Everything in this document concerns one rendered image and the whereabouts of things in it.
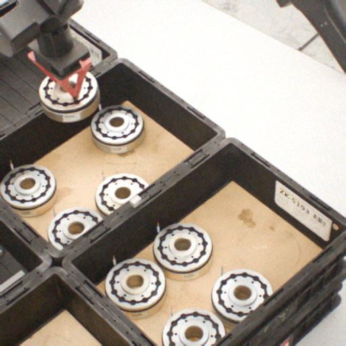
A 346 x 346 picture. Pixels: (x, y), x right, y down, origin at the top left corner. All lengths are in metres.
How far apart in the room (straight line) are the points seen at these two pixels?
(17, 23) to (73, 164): 0.43
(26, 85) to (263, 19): 1.55
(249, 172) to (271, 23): 1.70
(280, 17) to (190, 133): 1.65
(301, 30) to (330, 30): 2.33
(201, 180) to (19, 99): 0.46
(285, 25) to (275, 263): 1.81
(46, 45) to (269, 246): 0.52
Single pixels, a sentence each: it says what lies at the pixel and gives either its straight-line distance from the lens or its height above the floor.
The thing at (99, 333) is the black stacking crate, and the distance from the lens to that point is 1.48.
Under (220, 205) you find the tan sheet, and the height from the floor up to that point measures 0.83.
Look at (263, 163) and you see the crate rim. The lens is 1.60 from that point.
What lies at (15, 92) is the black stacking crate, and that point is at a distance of 1.90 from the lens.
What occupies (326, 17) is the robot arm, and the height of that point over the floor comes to 1.53.
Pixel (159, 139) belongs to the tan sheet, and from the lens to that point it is 1.76.
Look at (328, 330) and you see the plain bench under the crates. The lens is 1.67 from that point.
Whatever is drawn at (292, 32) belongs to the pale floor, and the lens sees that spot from 3.26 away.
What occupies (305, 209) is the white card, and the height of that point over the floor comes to 0.90.
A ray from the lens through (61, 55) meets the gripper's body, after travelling 1.49.
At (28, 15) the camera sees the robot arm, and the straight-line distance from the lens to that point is 1.40.
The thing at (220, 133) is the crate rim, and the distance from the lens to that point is 1.63.
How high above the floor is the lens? 2.13
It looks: 50 degrees down
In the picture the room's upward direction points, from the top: 4 degrees counter-clockwise
